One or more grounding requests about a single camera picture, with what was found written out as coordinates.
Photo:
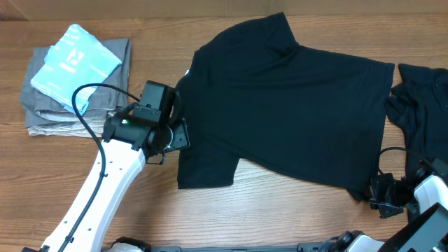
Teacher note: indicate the light blue folded garment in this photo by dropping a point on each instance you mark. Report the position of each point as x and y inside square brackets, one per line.
[78, 58]

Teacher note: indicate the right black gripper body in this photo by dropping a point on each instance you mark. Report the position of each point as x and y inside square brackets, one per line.
[390, 197]

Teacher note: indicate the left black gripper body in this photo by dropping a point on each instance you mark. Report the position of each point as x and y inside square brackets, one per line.
[180, 135]

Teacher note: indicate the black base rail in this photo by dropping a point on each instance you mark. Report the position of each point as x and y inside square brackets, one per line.
[125, 244]

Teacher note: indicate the beige folded garment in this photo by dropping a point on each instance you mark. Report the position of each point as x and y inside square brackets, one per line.
[40, 126]

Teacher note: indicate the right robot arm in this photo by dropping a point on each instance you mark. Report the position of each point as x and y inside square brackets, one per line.
[423, 194]

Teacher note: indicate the black t-shirt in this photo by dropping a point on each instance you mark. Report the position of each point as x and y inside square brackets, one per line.
[253, 92]

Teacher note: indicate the grey folded garment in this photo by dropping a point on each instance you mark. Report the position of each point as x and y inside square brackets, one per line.
[102, 100]

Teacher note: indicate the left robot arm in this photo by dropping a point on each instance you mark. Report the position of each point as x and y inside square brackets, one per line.
[150, 126]

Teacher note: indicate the black clothes pile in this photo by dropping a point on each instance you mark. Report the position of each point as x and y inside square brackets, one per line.
[418, 106]

